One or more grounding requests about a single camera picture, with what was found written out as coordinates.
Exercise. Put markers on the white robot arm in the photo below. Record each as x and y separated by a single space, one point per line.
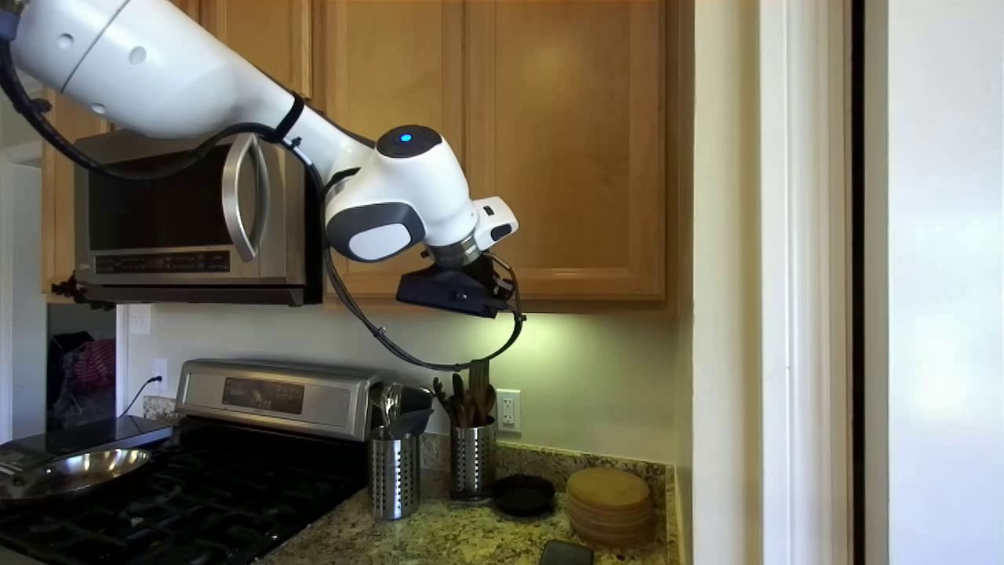
150 69

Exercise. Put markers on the stainless steel stove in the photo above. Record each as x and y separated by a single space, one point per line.
251 456

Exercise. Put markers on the stainless steel microwave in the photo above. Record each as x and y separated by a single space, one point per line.
235 219

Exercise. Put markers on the white wall outlet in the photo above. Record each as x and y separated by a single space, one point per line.
508 408

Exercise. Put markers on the silver frying pan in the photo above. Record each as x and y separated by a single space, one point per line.
69 474

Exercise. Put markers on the stack of cork coasters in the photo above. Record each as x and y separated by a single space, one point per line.
609 506

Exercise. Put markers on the small black round dish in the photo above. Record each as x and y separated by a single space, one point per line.
521 498

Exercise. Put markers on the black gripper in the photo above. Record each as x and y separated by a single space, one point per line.
485 280

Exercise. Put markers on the perforated steel utensil holder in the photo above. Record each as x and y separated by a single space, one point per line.
394 479

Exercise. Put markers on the wooden cupboard door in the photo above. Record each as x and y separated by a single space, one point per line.
565 121
394 64

